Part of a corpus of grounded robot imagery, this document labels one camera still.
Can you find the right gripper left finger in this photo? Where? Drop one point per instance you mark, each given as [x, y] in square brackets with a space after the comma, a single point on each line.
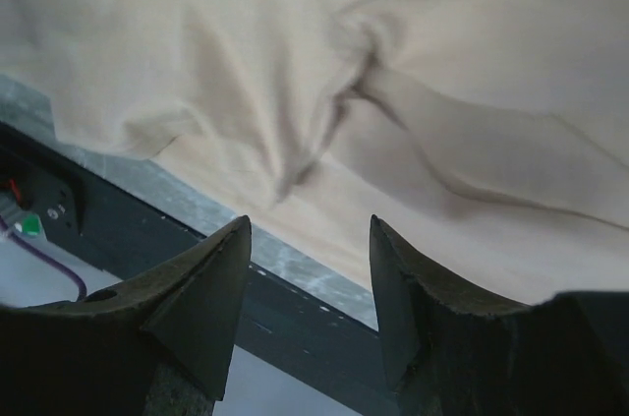
[160, 343]

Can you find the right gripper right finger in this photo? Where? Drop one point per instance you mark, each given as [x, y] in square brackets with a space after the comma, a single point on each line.
[450, 347]

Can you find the beige t-shirt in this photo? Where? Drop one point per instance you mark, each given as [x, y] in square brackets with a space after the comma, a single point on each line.
[492, 134]

